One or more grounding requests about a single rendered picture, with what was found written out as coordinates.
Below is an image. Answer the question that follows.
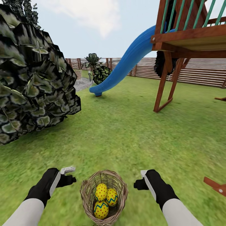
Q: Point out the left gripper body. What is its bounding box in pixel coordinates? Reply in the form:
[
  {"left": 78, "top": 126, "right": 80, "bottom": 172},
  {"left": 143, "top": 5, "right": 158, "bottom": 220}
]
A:
[{"left": 56, "top": 175, "right": 73, "bottom": 188}]

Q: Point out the wicker basket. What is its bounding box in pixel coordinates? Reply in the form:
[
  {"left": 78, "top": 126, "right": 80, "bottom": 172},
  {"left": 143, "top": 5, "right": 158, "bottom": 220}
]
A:
[{"left": 80, "top": 170, "right": 129, "bottom": 226}]

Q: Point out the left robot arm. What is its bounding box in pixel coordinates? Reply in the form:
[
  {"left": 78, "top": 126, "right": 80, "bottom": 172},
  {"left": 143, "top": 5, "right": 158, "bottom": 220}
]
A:
[{"left": 3, "top": 166, "right": 76, "bottom": 226}]

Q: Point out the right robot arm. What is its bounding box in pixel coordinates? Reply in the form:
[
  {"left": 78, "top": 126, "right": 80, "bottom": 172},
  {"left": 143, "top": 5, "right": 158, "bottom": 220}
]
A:
[{"left": 133, "top": 169, "right": 204, "bottom": 226}]

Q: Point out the easter egg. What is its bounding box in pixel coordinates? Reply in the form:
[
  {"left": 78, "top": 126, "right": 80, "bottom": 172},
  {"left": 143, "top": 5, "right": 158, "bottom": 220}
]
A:
[
  {"left": 105, "top": 188, "right": 118, "bottom": 207},
  {"left": 94, "top": 200, "right": 109, "bottom": 219},
  {"left": 94, "top": 183, "right": 108, "bottom": 201}
]

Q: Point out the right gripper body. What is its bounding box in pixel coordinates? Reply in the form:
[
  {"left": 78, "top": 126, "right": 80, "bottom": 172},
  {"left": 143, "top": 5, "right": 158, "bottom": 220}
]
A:
[{"left": 136, "top": 179, "right": 149, "bottom": 190}]

